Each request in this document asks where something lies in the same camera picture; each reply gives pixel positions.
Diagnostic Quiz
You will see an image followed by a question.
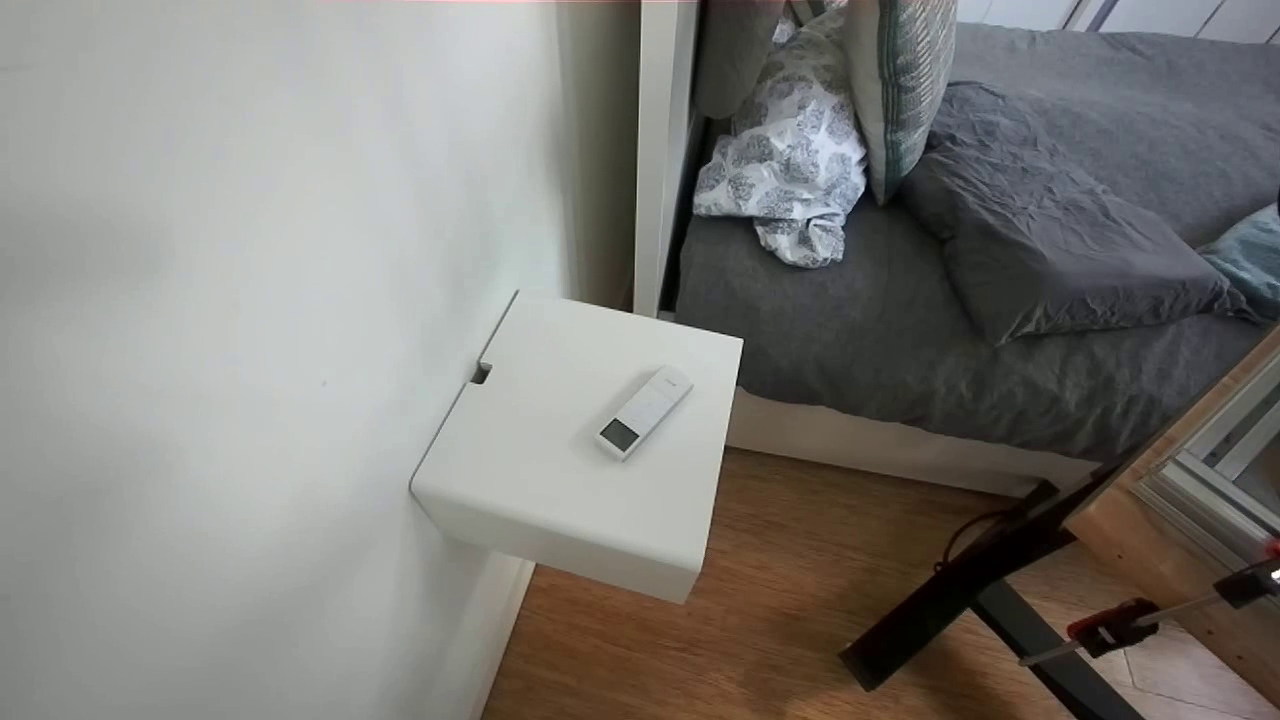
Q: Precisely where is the grey white woven patterned pillow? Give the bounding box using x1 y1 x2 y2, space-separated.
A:
844 0 962 209

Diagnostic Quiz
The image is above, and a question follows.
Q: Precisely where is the white floral print pillow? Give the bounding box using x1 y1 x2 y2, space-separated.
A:
689 4 873 272

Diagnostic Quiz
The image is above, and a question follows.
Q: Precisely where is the light blue pillow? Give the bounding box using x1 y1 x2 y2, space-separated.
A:
1194 196 1280 327

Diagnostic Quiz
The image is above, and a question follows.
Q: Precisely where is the white remote control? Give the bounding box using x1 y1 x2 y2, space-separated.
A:
587 363 699 466

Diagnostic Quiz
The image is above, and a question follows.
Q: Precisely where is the white floating nightstand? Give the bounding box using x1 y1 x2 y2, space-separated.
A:
402 288 749 607

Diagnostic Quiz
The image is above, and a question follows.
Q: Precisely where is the grey bed sheet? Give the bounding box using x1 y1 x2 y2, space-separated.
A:
671 196 1270 467

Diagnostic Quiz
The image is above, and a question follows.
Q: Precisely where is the grey bed with duvet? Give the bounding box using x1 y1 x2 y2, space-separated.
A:
628 0 1111 505

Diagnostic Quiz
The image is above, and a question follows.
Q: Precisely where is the grey upholstered headboard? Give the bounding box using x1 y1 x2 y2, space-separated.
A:
693 0 790 130

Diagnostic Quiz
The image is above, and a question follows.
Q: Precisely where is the red black clamp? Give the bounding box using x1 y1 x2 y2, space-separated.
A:
1059 555 1280 661

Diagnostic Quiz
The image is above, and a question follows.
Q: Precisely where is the black camera stand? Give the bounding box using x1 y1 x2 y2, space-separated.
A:
834 455 1151 720

